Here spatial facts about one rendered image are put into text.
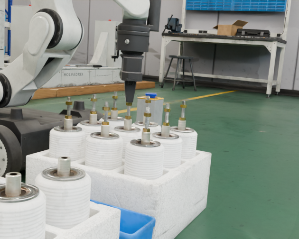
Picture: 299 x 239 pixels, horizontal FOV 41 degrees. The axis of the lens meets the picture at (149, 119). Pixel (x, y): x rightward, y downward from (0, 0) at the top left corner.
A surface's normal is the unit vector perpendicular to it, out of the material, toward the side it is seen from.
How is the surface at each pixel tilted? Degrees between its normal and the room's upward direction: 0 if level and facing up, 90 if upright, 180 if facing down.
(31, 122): 45
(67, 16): 59
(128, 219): 88
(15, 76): 90
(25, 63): 113
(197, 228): 0
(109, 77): 90
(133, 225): 88
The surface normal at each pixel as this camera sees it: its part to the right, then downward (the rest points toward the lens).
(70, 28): 0.88, 0.06
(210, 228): 0.07, -0.98
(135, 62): 0.13, 0.18
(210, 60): -0.47, 0.11
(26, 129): 0.68, -0.59
